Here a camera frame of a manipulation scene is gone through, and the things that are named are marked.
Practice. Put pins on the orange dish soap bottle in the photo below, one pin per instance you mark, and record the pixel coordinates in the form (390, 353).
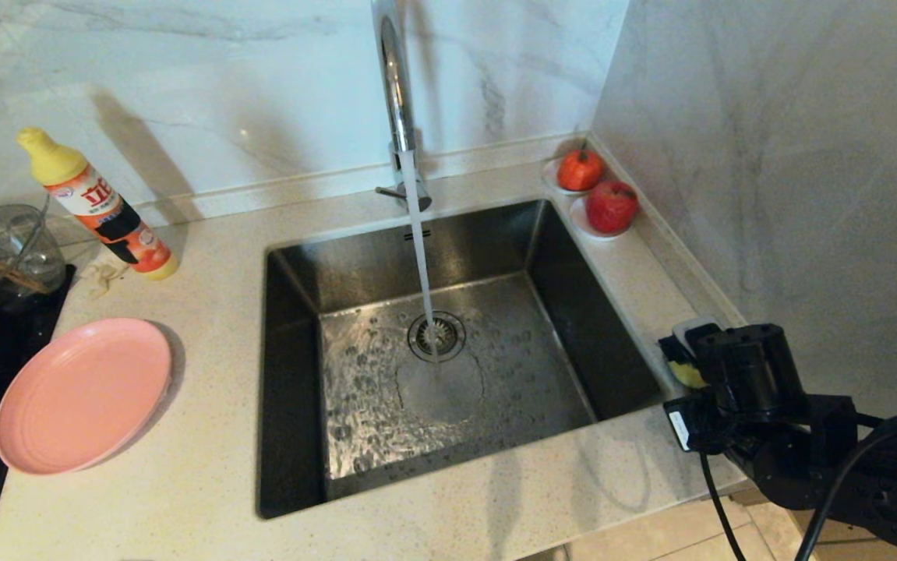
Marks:
(109, 210)

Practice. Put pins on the chrome kitchen faucet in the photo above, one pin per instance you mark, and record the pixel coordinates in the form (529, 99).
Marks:
(393, 86)

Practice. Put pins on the clear glass bowl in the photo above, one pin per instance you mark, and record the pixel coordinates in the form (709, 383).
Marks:
(15, 234)

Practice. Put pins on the stainless steel sink basin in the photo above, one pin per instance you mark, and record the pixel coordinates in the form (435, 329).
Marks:
(573, 312)

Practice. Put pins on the red apple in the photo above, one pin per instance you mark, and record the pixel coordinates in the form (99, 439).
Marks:
(612, 206)

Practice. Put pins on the running tap water stream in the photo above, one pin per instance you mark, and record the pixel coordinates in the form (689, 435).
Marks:
(419, 249)

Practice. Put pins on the crumpled white tissue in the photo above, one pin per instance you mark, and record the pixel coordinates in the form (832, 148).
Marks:
(105, 276)

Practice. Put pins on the pink round plate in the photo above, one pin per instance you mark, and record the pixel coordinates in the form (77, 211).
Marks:
(82, 397)

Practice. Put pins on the yellow fish-shaped sponge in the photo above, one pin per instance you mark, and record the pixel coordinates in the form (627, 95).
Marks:
(688, 375)

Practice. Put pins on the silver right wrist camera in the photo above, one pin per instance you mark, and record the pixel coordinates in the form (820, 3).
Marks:
(696, 327)

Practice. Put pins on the small white dish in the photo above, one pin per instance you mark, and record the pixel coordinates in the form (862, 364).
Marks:
(580, 224)
(549, 175)

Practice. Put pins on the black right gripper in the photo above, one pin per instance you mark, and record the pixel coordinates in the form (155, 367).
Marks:
(701, 425)

